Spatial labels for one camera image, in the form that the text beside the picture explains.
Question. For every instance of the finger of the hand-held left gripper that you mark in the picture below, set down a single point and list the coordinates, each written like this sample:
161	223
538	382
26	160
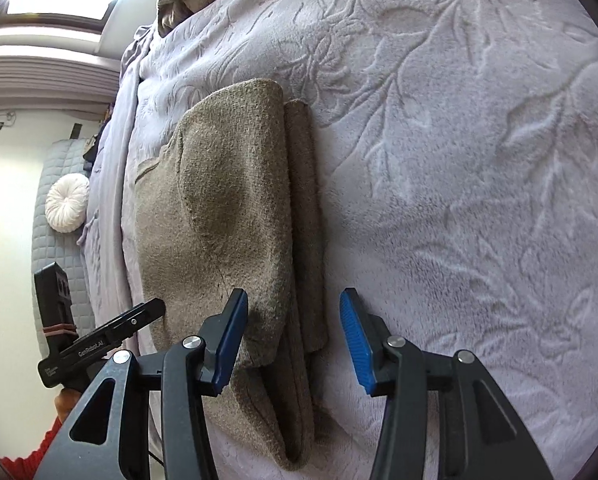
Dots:
136	317

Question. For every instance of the round white pillow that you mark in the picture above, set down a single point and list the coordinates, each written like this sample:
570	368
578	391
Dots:
68	202

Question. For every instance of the brown knit sweater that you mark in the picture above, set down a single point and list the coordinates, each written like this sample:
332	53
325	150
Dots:
229	210

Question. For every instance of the grey fleece blanket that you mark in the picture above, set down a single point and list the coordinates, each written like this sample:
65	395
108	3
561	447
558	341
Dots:
111	170

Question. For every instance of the lavender embossed blanket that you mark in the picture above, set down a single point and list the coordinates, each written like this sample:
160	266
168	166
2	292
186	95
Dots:
454	185

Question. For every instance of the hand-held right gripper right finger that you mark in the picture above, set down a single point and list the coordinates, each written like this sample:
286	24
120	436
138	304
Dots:
356	340

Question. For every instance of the grey quilted headboard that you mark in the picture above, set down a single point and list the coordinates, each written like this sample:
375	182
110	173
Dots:
44	255

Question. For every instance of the person's left forearm red sleeve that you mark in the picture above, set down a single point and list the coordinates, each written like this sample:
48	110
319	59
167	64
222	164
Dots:
34	440

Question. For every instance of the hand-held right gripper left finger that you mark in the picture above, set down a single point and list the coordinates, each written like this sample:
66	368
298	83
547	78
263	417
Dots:
231	332

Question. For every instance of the dark brown garment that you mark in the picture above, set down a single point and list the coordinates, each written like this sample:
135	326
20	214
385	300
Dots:
176	12

